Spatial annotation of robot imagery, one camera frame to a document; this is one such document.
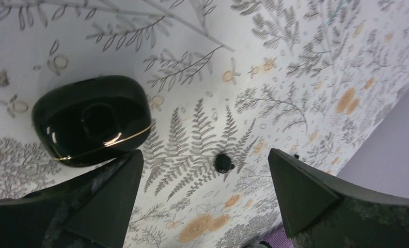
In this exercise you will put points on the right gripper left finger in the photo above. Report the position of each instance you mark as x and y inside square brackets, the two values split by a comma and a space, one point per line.
[90, 210]

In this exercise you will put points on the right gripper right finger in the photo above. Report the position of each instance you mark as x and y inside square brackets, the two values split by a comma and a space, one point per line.
[321, 210]

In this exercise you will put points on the black earbud case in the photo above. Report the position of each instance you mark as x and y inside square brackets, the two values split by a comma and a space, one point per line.
[91, 121]

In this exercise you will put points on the purple glitter microphone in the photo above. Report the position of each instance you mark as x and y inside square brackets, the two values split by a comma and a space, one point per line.
[277, 239]

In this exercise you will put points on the black earbud right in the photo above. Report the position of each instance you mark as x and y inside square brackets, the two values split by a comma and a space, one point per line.
[223, 163]

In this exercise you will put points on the floral table mat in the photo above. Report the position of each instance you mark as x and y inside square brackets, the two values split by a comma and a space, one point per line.
[312, 78]

